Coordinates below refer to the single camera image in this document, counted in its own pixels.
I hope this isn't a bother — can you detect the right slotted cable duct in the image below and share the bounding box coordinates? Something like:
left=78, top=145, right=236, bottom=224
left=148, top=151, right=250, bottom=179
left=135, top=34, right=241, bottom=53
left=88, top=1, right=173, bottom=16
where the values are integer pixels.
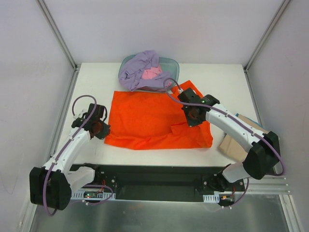
left=203, top=194, right=220, bottom=203

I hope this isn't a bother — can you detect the brown cardboard sheet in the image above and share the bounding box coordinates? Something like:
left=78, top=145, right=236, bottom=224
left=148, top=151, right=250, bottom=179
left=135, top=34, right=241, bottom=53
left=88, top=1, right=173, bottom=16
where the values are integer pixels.
left=218, top=126, right=268, bottom=161

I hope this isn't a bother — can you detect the left aluminium frame post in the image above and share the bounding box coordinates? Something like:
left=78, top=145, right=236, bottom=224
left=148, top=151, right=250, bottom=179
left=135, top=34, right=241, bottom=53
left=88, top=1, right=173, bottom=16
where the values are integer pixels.
left=36, top=0, right=80, bottom=71

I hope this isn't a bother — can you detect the front aluminium rail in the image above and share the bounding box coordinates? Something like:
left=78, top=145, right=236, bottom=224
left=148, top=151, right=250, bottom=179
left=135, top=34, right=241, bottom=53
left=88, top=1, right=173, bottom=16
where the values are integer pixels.
left=30, top=170, right=292, bottom=195

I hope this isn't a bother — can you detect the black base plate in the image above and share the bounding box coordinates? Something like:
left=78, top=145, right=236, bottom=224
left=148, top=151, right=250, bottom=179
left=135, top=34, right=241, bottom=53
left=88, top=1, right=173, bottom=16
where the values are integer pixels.
left=70, top=164, right=255, bottom=203

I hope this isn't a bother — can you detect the right aluminium frame post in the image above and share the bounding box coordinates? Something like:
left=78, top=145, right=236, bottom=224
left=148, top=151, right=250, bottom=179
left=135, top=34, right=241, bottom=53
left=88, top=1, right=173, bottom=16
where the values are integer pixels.
left=243, top=0, right=292, bottom=72

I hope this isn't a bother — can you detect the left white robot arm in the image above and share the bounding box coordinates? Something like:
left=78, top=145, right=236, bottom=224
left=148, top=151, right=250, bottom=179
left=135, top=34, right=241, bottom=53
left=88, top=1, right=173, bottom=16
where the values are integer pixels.
left=29, top=103, right=110, bottom=210

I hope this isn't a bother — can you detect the orange t shirt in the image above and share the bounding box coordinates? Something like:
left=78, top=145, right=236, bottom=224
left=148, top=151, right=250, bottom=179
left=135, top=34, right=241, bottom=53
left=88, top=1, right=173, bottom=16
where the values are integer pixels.
left=104, top=91, right=213, bottom=150

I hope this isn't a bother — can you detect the slotted cable duct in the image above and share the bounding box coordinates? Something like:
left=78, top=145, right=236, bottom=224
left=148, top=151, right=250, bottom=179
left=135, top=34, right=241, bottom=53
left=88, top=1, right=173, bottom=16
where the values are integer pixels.
left=203, top=194, right=220, bottom=203
left=71, top=190, right=116, bottom=201

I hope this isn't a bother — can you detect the aluminium frame post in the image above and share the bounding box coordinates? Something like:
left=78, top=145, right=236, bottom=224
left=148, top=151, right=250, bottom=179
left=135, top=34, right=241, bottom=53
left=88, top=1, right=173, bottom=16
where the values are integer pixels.
left=36, top=0, right=80, bottom=71
left=243, top=0, right=292, bottom=72

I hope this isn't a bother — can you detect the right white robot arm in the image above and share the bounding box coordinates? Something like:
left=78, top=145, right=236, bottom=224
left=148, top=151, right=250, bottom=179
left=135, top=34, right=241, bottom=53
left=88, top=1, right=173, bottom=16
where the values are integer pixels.
left=178, top=88, right=282, bottom=191

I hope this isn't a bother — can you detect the teal cloth under cardboard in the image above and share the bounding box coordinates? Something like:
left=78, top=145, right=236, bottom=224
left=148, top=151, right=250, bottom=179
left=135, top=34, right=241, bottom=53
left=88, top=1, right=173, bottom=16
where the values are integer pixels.
left=236, top=113, right=262, bottom=129

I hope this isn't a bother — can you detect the pink t shirt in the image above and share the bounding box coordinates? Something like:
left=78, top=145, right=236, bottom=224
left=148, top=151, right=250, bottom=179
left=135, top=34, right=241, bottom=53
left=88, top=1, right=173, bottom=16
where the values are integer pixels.
left=141, top=65, right=171, bottom=88

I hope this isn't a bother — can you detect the lilac t shirt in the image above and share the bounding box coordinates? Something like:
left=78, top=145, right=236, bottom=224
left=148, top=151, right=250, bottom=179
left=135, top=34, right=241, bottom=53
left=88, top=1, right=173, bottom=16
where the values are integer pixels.
left=118, top=50, right=172, bottom=91

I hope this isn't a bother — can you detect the teal plastic basket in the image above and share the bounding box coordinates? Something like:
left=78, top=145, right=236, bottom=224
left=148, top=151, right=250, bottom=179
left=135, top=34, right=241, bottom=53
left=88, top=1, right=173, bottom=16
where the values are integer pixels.
left=118, top=54, right=180, bottom=93

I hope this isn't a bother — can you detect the left slotted cable duct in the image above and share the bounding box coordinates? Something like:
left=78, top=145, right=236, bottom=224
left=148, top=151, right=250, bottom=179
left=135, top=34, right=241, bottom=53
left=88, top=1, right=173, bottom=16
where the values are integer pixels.
left=71, top=190, right=116, bottom=201

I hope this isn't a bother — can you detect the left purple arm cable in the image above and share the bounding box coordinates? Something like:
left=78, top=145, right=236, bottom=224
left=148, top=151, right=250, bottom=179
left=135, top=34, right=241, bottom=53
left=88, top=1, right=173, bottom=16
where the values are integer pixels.
left=43, top=95, right=115, bottom=217

